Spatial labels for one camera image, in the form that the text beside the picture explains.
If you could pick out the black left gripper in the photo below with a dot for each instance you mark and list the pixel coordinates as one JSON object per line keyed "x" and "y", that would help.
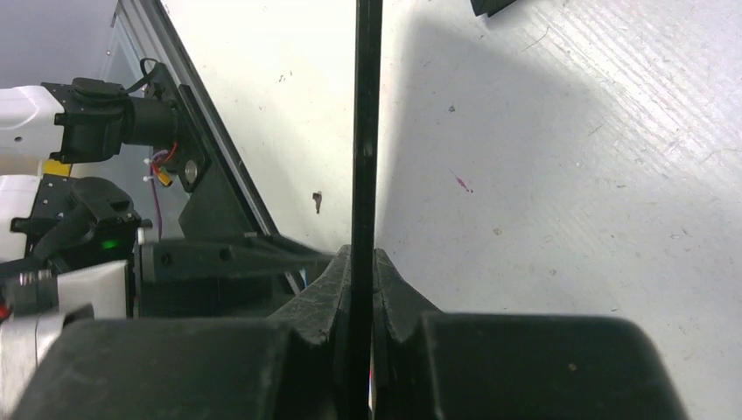
{"x": 170, "y": 278}

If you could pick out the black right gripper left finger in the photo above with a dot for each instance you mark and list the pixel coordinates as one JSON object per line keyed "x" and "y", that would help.
{"x": 289, "y": 365}

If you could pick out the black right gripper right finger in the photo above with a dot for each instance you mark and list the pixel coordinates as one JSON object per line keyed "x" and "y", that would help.
{"x": 430, "y": 364}

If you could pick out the black framed whiteboard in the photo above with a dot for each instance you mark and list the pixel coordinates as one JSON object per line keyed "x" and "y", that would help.
{"x": 368, "y": 48}

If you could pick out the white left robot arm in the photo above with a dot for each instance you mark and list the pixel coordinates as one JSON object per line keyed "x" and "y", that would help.
{"x": 88, "y": 121}

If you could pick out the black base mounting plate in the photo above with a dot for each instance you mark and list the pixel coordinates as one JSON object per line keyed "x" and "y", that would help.
{"x": 222, "y": 198}

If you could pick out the aluminium frame rail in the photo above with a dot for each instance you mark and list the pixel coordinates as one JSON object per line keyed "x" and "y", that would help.
{"x": 143, "y": 29}

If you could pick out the wire whiteboard stand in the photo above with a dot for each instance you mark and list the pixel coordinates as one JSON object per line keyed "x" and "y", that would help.
{"x": 489, "y": 7}

